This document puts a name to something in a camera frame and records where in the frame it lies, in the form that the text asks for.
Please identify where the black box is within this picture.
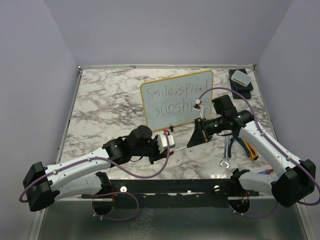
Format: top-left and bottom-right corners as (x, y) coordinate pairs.
(228, 69), (254, 92)
(231, 85), (252, 100)

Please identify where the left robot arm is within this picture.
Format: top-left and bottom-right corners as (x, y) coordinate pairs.
(18, 125), (176, 212)

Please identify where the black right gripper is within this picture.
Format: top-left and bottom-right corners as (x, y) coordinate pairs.
(187, 115), (226, 147)

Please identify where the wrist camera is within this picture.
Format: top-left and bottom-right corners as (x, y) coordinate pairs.
(193, 98), (206, 119)
(157, 133), (176, 153)

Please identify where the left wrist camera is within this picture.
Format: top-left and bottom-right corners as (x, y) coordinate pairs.
(157, 133), (176, 153)

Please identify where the yellow framed whiteboard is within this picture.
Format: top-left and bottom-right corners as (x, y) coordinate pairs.
(140, 70), (214, 131)

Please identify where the silver open-end wrench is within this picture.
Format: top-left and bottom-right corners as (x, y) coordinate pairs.
(219, 135), (230, 170)

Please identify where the blue handled tool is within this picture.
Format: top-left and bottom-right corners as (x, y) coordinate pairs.
(228, 136), (248, 158)

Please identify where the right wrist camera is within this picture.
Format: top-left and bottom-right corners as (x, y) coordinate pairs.
(193, 98), (206, 119)

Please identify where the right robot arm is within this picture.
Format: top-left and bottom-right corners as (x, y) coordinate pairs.
(187, 94), (316, 207)

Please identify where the blue handled screwdriver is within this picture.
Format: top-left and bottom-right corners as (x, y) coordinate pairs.
(258, 169), (274, 175)

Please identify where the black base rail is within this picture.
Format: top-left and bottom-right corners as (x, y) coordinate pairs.
(82, 172), (259, 212)

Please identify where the lower black box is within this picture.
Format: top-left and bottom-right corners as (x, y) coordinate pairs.
(231, 85), (252, 100)

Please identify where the upper black box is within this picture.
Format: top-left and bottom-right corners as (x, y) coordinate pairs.
(228, 69), (254, 92)

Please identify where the white network switch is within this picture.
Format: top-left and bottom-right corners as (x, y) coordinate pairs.
(231, 70), (252, 86)

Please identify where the yellow utility knife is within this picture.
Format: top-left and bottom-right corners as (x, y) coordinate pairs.
(242, 139), (259, 161)

